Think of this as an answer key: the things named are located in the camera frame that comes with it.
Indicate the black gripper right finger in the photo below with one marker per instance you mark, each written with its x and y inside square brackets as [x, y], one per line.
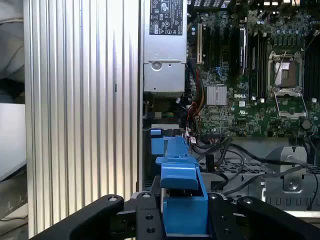
[220, 220]

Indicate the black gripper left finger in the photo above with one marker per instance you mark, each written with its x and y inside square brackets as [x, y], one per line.
[145, 220]

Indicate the hard disk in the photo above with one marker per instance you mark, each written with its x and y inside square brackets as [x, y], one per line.
[185, 215]

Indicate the grey metal disk bay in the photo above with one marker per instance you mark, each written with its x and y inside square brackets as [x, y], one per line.
[287, 185]

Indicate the black RAM slot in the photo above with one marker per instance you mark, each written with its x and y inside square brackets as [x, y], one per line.
[260, 67]
[251, 67]
[255, 67]
[264, 67]

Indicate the black expansion slot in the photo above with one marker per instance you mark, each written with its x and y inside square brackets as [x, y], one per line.
[217, 45]
[207, 45]

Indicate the white expansion slot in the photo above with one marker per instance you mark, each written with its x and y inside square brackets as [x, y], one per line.
[199, 45]

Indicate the black open PC case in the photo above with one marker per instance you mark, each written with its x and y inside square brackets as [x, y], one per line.
[260, 145]

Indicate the green motherboard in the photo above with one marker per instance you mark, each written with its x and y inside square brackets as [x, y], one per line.
[225, 120]

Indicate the silver chipset heatsink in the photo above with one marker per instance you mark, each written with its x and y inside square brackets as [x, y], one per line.
[217, 95]

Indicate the metal socket cover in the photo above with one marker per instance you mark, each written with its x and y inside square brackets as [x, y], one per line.
[292, 114]

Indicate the round coin battery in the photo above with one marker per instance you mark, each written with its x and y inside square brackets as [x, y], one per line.
[306, 124]

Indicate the silver power supply unit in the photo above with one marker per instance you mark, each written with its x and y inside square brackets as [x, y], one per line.
[162, 75]

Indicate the white panel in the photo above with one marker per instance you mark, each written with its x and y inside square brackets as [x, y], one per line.
[12, 140]

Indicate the CPU socket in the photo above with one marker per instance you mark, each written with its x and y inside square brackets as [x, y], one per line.
[287, 75]

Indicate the thin metal locking lever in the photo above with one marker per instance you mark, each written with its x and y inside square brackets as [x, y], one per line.
[280, 67]
[312, 40]

